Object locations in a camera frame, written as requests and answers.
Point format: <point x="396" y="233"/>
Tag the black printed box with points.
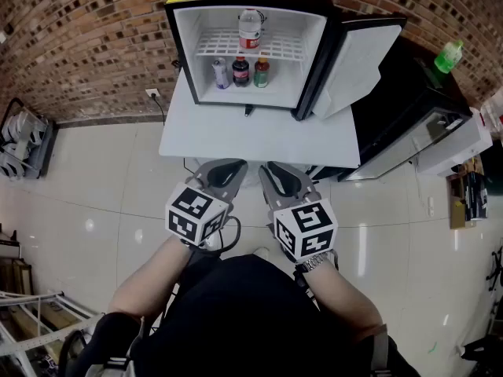
<point x="476" y="198"/>

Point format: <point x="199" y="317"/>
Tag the white water dispenser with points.
<point x="452" y="151"/>

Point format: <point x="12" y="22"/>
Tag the tall black glass-door fridge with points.
<point x="393" y="104"/>

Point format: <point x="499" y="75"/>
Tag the person's right white shoe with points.
<point x="262" y="251"/>

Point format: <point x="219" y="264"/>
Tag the person's white shoe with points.
<point x="262" y="251"/>
<point x="212" y="241"/>

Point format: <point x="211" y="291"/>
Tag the white metal frame rack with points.
<point x="39" y="328"/>

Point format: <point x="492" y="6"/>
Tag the silver purple drink can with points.
<point x="221" y="75"/>

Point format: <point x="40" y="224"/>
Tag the green plastic bottle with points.
<point x="448" y="57"/>

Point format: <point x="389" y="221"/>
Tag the dark cola bottle red cap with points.
<point x="240" y="73"/>

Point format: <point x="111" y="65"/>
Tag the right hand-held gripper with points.
<point x="306" y="226"/>

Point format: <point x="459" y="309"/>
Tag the person's right forearm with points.
<point x="342" y="301"/>

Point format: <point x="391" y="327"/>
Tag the clear water bottle red label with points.
<point x="250" y="30"/>

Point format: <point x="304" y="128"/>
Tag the clear dispenser water jug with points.
<point x="491" y="112"/>

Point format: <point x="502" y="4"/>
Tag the person's left forearm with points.
<point x="149" y="281"/>

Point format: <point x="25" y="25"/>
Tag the green drink bottle orange cap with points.
<point x="261" y="75"/>

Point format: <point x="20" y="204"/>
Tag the black office chair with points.
<point x="496" y="267"/>

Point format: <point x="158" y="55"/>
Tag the grey cart with white parts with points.
<point x="23" y="140"/>

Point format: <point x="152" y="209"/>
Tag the white wall socket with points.
<point x="153" y="92"/>

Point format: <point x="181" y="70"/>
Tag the person's black clothing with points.
<point x="243" y="320"/>

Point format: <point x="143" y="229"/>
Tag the white table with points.
<point x="255" y="140"/>

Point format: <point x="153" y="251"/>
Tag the brown cardboard box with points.
<point x="456" y="210"/>

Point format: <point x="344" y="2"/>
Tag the mini fridge door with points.
<point x="353" y="65"/>

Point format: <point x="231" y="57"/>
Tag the person's left white shoe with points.
<point x="212" y="241"/>

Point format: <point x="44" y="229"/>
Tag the silver wristwatch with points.
<point x="312" y="263"/>

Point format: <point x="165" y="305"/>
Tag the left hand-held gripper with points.
<point x="184" y="210"/>

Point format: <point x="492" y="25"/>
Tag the dark wooden crate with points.
<point x="15" y="275"/>

